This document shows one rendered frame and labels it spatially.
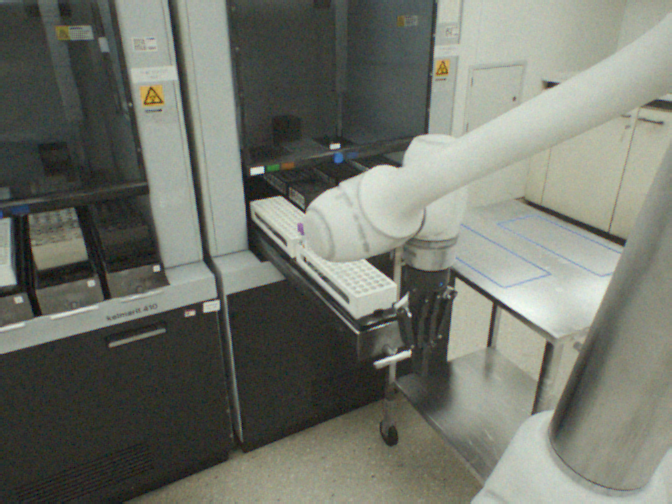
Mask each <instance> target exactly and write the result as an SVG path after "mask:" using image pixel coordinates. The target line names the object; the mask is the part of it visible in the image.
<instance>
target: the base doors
mask: <svg viewBox="0 0 672 504"><path fill-rule="evenodd" d="M624 115H625V116H628V115H630V116H631V117H630V118H624V117H620V116H619V117H617V118H615V119H612V120H610V121H608V122H605V123H603V124H601V125H599V126H596V127H593V128H591V129H590V130H589V131H587V132H585V133H582V134H580V135H577V136H575V137H572V138H570V139H568V140H566V141H563V142H561V143H558V144H556V145H554V146H551V148H549V149H547V150H545V151H542V152H539V153H537V154H535V155H532V156H531V160H530V166H529V173H528V180H527V186H526V193H525V199H526V200H529V201H531V202H534V203H536V204H539V205H541V206H545V207H547V208H550V209H552V210H555V211H557V212H559V213H562V214H565V215H568V216H570V218H573V219H575V220H577V221H580V222H582V223H586V224H588V225H590V226H593V227H595V228H598V229H600V230H604V231H606V232H609V233H611V234H613V235H616V236H618V237H621V238H624V239H628V237H629V235H630V232H631V230H632V228H633V225H634V223H635V221H636V217H637V215H638V212H640V210H641V208H642V205H643V203H644V201H645V197H646V195H647V193H648V190H649V188H650V185H651V183H652V181H653V177H655V175H656V173H657V170H658V168H659V165H660V163H661V161H662V157H663V155H664V153H665V150H666V148H667V146H668V143H670V141H671V137H672V136H670V135H669V132H672V112H667V111H661V110H655V109H650V108H644V107H638V108H635V109H633V110H630V111H628V112H626V114H624ZM638 118H640V119H643V118H645V120H651V121H656V122H661V121H663V124H662V125H659V124H654V123H648V122H643V121H639V120H638ZM626 125H630V128H629V129H628V128H627V129H625V126H626ZM624 130H625V136H624V139H623V142H622V143H621V142H620V140H621V137H622V134H623V131H624Z"/></svg>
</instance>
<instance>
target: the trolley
mask: <svg viewBox="0 0 672 504"><path fill-rule="evenodd" d="M623 250H624V247H621V246H619V245H616V244H614V243H612V241H610V240H607V239H605V238H602V237H600V236H597V235H595V234H593V233H591V232H588V231H586V230H583V229H581V228H578V227H576V226H574V225H572V224H569V223H567V222H565V221H562V220H559V219H557V218H555V217H552V215H550V214H548V213H546V212H542V211H540V210H538V209H536V208H533V207H531V206H529V205H527V204H524V203H521V202H519V201H517V200H514V199H512V200H507V201H503V202H497V203H492V204H488V205H483V206H479V207H473V208H469V209H465V215H464V218H463V220H462V222H461V225H460V229H459V240H458V245H457V254H455V261H454V264H453V265H452V266H450V274H451V275H453V276H454V277H457V278H458V279H460V280H461V281H462V282H464V283H465V284H467V285H468V286H470V287H471V288H473V290H474V291H475V292H477V293H478V294H481V295H482V296H484V297H485V298H487V299H488V300H489V301H491V302H492V303H493V304H492V311H491V318H490V325H489V332H488V340H487V347H486V348H483V349H481V350H478V351H474V352H471V353H468V354H465V355H462V356H460V357H457V358H453V359H450V360H447V361H444V362H441V363H439V364H436V366H433V367H430V368H428V370H427V376H425V377H423V378H420V377H419V376H418V375H417V374H416V373H412V374H409V375H406V376H402V377H399V378H396V379H395V372H396V362H393V363H391V364H388V365H386V379H385V404H384V419H383V421H381V423H380V432H381V435H382V437H383V440H384V442H385V443H386V444H387V445H388V446H390V447H392V446H394V445H397V442H398V434H397V430H396V420H395V419H394V418H393V411H394V392H395V387H396V389H397V390H398V392H399V393H400V394H401V395H402V396H404V397H405V399H406V400H407V401H408V402H409V403H410V404H411V405H412V406H413V407H414V409H415V410H416V411H417V412H418V413H419V415H420V416H421V417H422V419H423V420H424V421H425V422H427V423H428V424H429V425H430V426H431V428H432V429H433V430H434V431H435V432H436V433H437V434H438V436H439V437H440V439H441V440H442V441H443V442H444V443H445V444H446V445H447V446H449V448H450V449H451V450H452V451H453V452H454V453H455V454H456V455H457V457H458V459H459V460H460V461H461V462H462V463H463V464H464V465H465V466H466V468H467V469H468V470H470V471H471V472H472V473H473V474H474V475H475V478H476V479H477V480H478V481H479V482H480V483H481V484H482V485H483V486H484V485H485V482H486V480H487V479H488V478H489V476H490V474H492V472H493V471H494V469H495V468H496V466H497V464H498V463H499V461H500V459H501V458H502V456H503V455H504V453H505V450H506V449H507V447H508V445H509V444H510V442H511V440H512V438H513V437H514V435H515V433H517V432H518V430H519V428H520V426H521V425H522V424H523V422H524V421H525V420H527V419H528V418H529V417H531V416H533V415H535V414H538V413H542V412H545V411H551V410H555V408H556V406H557V402H558V400H559V398H558V397H556V396H555V395H554V394H553V392H554V388H555V383H556V378H557V373H558V369H559V364H560V360H561V354H562V350H563V346H565V343H567V342H570V341H572V340H575V339H578V338H581V337H583V336H587V333H588V331H589V329H590V326H591V324H592V321H593V319H594V317H595V314H596V312H597V309H598V306H599V304H600V302H601V299H602V297H603V294H605V292H606V290H607V286H608V284H609V282H610V279H611V277H612V275H613V272H614V270H615V267H616V265H617V262H618V259H619V257H620V255H621V252H623ZM401 253H402V245H400V246H398V247H396V248H394V249H392V250H391V254H390V280H391V281H393V282H394V283H395V284H396V285H397V288H396V302H397V303H398V302H399V293H400V273H401ZM501 309H503V310H505V311H506V312H508V314H509V315H511V316H512V317H514V318H515V319H516V320H518V321H519V322H521V323H522V324H525V325H526V326H528V327H529V328H531V329H532V330H533V331H535V332H536V333H538V334H539V335H541V337H542V338H545V339H546V340H547V341H546V346H545V351H544V356H542V362H541V366H540V371H539V376H538V381H536V380H535V379H534V378H532V377H531V376H530V375H529V374H527V373H526V372H525V371H524V370H522V369H520V368H519V367H518V366H516V365H515V364H514V363H512V362H511V360H510V359H509V358H507V357H506V356H505V355H504V354H502V353H501V352H499V351H497V350H496V343H497V336H498V329H499V323H500V317H502V310H501Z"/></svg>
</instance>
